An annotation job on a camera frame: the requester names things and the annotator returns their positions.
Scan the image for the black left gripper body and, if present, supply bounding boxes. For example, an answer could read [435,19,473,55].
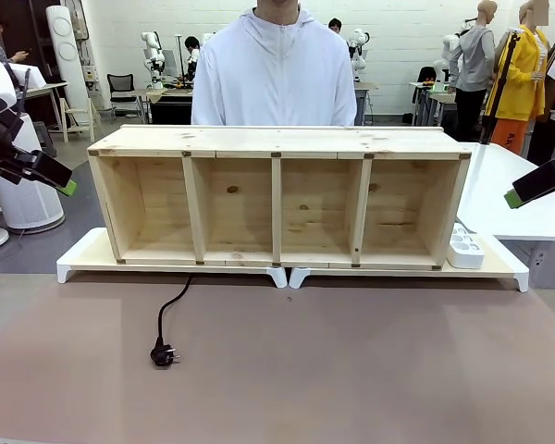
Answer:
[0,109,38,185]

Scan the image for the black power cable with plug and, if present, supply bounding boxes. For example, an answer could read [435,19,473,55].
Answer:
[149,273,195,369]

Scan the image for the white side table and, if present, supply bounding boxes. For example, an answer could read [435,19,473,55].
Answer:
[456,142,555,242]

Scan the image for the white cylindrical air purifier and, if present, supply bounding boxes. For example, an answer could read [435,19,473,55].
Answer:
[0,113,67,235]

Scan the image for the small wooden stool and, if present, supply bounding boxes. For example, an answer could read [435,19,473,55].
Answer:
[59,95,98,143]

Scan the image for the light wooden background desk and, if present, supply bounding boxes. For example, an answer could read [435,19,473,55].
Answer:
[14,80,69,131]

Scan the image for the wooden riser with white legs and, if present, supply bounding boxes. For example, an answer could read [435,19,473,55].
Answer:
[55,228,290,290]
[289,233,530,294]

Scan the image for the white power strip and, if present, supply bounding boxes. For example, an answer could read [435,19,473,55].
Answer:
[444,222,487,270]

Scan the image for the mannequin in yellow jacket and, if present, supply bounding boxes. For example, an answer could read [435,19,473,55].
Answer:
[479,0,550,150]

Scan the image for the black mesh office chair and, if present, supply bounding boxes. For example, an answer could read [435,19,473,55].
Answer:
[106,72,142,117]

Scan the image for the tall white standing air conditioner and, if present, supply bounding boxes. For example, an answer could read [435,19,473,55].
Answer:
[44,5,91,111]

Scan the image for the dark background work table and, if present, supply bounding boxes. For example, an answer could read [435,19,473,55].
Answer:
[148,86,196,126]

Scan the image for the mannequin in grey hoodie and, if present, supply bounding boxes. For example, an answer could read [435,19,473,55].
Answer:
[451,0,498,131]

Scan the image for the seated black-haired background person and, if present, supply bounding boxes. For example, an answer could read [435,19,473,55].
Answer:
[183,35,202,80]

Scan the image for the four-compartment wooden shelf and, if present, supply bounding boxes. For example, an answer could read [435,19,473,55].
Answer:
[86,124,473,272]

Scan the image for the person in white hoodie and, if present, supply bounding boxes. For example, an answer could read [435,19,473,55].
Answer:
[190,0,358,128]

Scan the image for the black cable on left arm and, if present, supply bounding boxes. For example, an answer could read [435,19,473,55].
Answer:
[7,63,32,122]

